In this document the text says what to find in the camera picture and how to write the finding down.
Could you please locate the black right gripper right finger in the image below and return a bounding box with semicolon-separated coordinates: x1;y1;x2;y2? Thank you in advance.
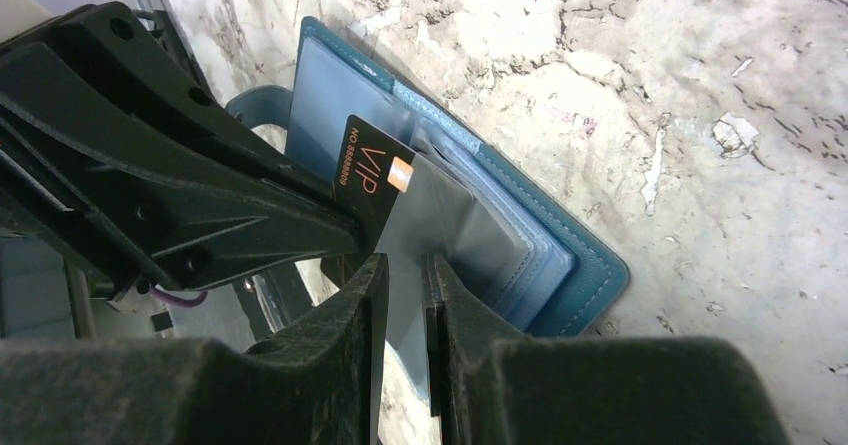
423;253;788;444

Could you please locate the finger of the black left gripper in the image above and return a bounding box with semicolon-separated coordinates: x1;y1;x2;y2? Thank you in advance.
1;42;361;291
1;1;339;211

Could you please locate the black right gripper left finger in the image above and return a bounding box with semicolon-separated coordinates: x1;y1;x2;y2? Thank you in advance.
1;254;389;444

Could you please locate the blue card holder wallet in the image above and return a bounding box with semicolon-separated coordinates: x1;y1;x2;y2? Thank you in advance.
227;17;629;337

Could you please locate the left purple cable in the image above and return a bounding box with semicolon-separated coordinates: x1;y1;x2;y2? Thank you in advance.
148;286;210;309

